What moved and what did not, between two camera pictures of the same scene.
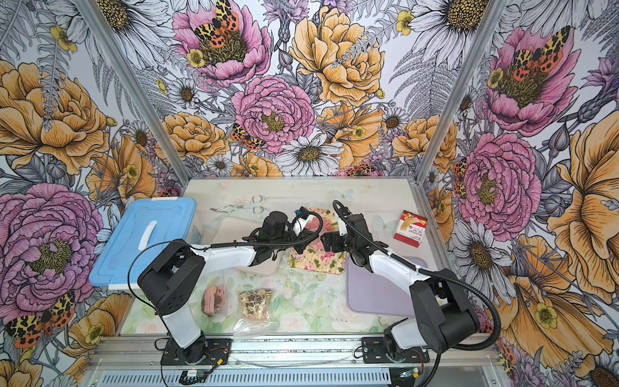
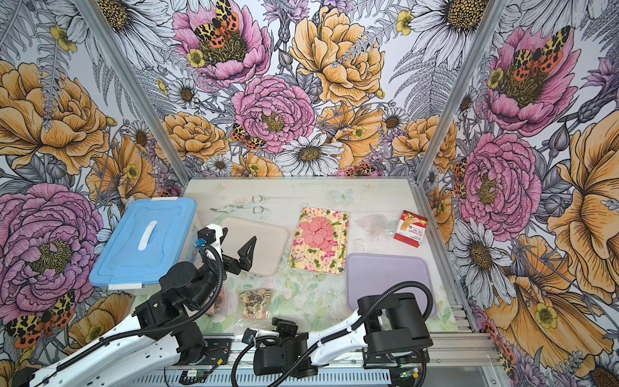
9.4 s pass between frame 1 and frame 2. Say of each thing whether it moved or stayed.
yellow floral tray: stayed
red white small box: stayed
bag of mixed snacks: stayed
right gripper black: moved
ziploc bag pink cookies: moved
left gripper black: moved
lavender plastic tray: stayed
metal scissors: stayed
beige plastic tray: stayed
